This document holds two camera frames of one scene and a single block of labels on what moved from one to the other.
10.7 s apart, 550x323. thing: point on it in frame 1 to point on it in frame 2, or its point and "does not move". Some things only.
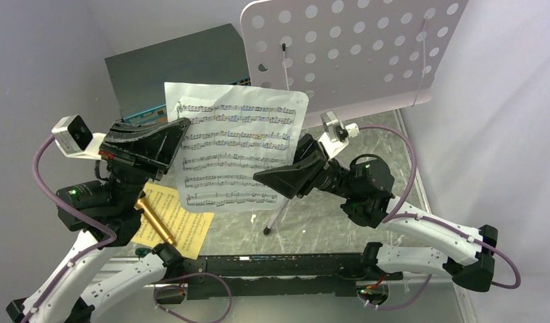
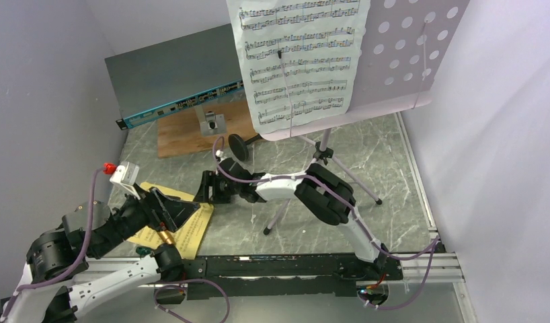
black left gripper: x=156 y=143 to x=164 y=211
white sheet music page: x=234 y=134 to x=300 y=60
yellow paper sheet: x=188 y=229 does not move
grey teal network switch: x=138 y=76 does not move
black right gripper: x=300 y=178 to x=210 y=180
